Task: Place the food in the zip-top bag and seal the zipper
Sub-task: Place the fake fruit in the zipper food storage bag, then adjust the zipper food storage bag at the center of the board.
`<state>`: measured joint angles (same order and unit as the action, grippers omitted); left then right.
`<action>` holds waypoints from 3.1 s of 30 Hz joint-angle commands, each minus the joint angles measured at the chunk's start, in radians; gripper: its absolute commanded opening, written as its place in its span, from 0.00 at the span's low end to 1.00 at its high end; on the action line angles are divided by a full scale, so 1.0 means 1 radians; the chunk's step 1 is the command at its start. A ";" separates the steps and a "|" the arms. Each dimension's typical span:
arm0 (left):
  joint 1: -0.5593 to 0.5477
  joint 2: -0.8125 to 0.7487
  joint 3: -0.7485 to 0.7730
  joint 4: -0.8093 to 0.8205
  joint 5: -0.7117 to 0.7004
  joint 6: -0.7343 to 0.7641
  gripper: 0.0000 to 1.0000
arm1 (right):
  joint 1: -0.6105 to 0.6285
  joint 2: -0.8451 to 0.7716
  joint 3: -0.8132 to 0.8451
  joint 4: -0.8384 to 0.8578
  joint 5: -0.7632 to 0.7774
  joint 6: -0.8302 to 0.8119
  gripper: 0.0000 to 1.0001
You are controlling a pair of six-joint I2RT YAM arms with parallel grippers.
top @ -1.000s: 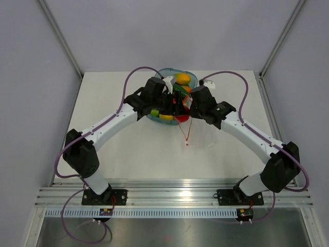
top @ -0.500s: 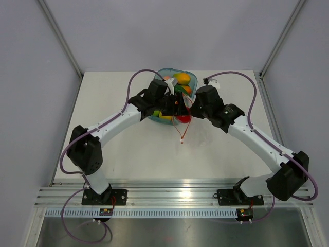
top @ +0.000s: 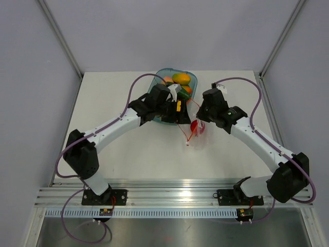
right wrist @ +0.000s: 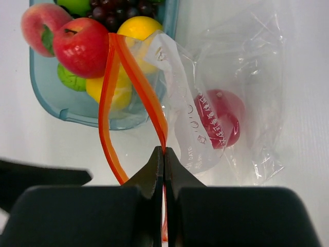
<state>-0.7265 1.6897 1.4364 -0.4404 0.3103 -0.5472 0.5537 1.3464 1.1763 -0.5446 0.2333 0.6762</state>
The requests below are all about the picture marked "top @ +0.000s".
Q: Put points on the right aluminium frame post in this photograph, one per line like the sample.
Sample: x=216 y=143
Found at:
x=282 y=36

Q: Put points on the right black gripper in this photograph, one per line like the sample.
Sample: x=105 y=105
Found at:
x=201 y=114

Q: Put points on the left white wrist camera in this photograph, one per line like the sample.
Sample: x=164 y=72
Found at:
x=174 y=89

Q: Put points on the left control board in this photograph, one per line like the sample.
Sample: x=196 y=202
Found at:
x=106 y=212

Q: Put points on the right control board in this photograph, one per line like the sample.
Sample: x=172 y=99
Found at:
x=245 y=215

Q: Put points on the green cucumber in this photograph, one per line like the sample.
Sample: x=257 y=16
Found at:
x=183 y=94

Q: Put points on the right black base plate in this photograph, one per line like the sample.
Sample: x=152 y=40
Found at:
x=226 y=197

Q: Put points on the red apple front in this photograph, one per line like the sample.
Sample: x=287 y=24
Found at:
x=197 y=127

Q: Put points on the left aluminium frame post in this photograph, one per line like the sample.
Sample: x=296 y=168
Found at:
x=46 y=11

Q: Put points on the aluminium mounting rail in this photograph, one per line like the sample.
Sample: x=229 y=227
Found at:
x=144 y=193

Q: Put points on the control board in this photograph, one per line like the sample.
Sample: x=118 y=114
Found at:
x=245 y=215
x=106 y=212

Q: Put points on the pale peach top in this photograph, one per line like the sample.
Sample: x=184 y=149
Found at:
x=168 y=80

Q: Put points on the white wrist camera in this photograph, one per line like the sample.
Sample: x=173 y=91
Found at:
x=220 y=87
x=174 y=89

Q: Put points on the clear zip top bag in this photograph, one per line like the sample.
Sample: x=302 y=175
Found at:
x=196 y=142

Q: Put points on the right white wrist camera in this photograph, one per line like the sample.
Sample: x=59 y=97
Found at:
x=220 y=87

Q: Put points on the yellow lemon right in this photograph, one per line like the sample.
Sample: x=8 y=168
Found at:
x=178 y=106

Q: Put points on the white slotted cable duct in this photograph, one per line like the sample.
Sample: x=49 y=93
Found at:
x=141 y=213

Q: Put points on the teal plastic fruit basket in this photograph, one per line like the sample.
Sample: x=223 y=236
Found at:
x=170 y=72

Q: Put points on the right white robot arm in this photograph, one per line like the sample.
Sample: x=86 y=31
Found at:
x=289 y=171

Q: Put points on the orange yellow mango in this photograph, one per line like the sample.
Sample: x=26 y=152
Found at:
x=181 y=78

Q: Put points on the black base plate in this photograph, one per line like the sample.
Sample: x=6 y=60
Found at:
x=116 y=197
x=226 y=197

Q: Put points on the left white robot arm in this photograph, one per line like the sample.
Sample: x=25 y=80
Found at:
x=82 y=149

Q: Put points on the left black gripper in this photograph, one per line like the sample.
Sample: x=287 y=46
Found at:
x=181 y=117

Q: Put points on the aluminium frame post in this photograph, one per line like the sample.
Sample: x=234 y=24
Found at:
x=46 y=11
x=282 y=36

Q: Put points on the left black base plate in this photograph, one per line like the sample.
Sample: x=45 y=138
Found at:
x=116 y=197

